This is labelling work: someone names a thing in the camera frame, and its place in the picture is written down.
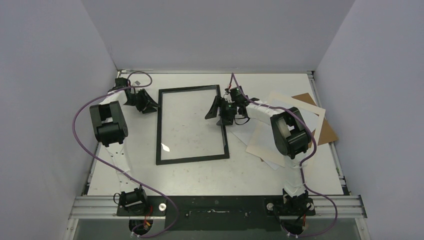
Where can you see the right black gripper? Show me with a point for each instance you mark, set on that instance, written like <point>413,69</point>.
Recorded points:
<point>222,110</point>

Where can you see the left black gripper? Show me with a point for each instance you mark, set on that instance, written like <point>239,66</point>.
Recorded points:
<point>148,105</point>

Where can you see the white photo paper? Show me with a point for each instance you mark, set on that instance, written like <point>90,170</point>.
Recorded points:
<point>245,132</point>

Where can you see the cream mat board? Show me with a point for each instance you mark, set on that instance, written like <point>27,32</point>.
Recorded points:
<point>304,101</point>

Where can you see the black picture frame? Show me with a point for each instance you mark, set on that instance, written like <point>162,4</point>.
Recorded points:
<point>192,159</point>

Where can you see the brown cardboard backing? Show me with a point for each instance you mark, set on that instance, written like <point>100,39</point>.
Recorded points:
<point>328,130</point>

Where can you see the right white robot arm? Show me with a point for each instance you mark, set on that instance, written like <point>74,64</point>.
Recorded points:
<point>290,138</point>

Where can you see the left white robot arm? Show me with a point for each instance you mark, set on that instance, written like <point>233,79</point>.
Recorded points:
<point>111,130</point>

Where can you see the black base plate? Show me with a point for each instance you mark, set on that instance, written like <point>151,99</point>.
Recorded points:
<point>224,223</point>

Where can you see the aluminium front rail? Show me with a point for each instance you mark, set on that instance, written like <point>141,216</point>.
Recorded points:
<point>105,207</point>

